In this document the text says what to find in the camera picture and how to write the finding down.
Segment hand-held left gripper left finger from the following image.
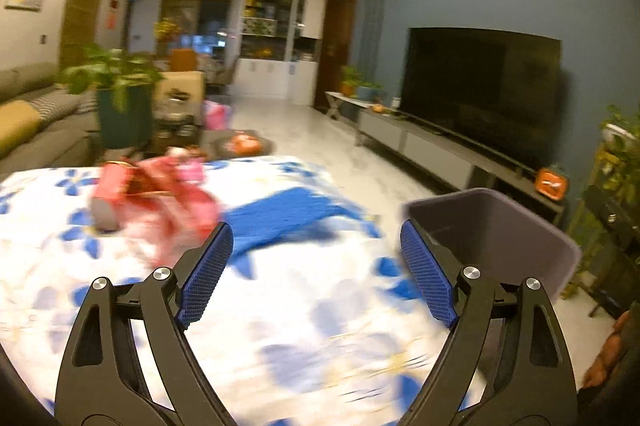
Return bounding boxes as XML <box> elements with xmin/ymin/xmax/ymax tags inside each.
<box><xmin>54</xmin><ymin>221</ymin><xmax>236</xmax><ymax>426</ymax></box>

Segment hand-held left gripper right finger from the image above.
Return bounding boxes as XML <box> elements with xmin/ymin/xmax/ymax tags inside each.
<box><xmin>397</xmin><ymin>219</ymin><xmax>581</xmax><ymax>426</ymax></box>

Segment grey plastic bin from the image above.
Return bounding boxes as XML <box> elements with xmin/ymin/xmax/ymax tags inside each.
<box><xmin>401</xmin><ymin>187</ymin><xmax>584</xmax><ymax>303</ymax></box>

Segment red white plastic bag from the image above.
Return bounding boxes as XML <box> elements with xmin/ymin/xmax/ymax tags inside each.
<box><xmin>89</xmin><ymin>155</ymin><xmax>225</xmax><ymax>267</ymax></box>

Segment person's right hand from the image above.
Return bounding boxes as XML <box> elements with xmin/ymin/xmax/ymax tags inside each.
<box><xmin>582</xmin><ymin>310</ymin><xmax>633</xmax><ymax>389</ymax></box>

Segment white blue flower tablecloth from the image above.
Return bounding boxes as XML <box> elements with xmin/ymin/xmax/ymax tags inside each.
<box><xmin>0</xmin><ymin>155</ymin><xmax>483</xmax><ymax>426</ymax></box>

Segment grey television cabinet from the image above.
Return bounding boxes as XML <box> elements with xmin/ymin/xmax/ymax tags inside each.
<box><xmin>324</xmin><ymin>90</ymin><xmax>569</xmax><ymax>227</ymax></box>

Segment orange floor cushion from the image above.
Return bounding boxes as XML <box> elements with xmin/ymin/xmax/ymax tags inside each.
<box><xmin>221</xmin><ymin>130</ymin><xmax>265</xmax><ymax>157</ymax></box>

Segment orange toy television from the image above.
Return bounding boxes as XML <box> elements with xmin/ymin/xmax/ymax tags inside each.
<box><xmin>534</xmin><ymin>165</ymin><xmax>572</xmax><ymax>201</ymax></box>

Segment pink white bag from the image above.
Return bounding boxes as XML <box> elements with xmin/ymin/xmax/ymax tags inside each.
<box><xmin>202</xmin><ymin>100</ymin><xmax>234</xmax><ymax>133</ymax></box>

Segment black flat television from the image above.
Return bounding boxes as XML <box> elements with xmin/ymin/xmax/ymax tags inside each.
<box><xmin>400</xmin><ymin>26</ymin><xmax>564</xmax><ymax>173</ymax></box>

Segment leafy plant in teal pot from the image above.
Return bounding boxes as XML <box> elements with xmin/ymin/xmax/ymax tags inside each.
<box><xmin>57</xmin><ymin>44</ymin><xmax>165</xmax><ymax>151</ymax></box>

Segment trailing plant on stand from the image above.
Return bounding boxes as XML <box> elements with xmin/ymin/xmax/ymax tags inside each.
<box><xmin>567</xmin><ymin>104</ymin><xmax>640</xmax><ymax>322</ymax></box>

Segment small potted plant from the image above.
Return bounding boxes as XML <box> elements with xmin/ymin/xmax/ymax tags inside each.
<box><xmin>339</xmin><ymin>64</ymin><xmax>385</xmax><ymax>102</ymax></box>

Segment grey sofa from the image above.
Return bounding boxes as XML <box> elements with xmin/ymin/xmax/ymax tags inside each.
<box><xmin>0</xmin><ymin>62</ymin><xmax>103</xmax><ymax>179</ymax></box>

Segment black white patterned cushion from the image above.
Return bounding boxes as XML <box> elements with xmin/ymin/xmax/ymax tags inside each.
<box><xmin>29</xmin><ymin>88</ymin><xmax>85</xmax><ymax>119</ymax></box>

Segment yellow cushion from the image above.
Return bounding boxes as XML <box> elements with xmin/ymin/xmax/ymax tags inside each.
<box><xmin>0</xmin><ymin>98</ymin><xmax>44</xmax><ymax>157</ymax></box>

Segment white display cabinet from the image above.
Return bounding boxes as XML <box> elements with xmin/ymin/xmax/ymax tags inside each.
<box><xmin>239</xmin><ymin>0</ymin><xmax>322</xmax><ymax>102</ymax></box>

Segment dark brown door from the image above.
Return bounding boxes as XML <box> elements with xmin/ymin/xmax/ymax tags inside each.
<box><xmin>314</xmin><ymin>0</ymin><xmax>362</xmax><ymax>111</ymax></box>

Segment yellow flowers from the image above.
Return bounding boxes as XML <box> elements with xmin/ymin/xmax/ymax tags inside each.
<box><xmin>153</xmin><ymin>18</ymin><xmax>177</xmax><ymax>45</ymax></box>

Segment wooden door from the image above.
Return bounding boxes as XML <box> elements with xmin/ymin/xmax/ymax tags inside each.
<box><xmin>59</xmin><ymin>0</ymin><xmax>107</xmax><ymax>67</ymax></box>

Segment red wall decorations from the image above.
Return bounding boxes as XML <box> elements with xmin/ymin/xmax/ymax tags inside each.
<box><xmin>106</xmin><ymin>0</ymin><xmax>124</xmax><ymax>32</ymax></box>

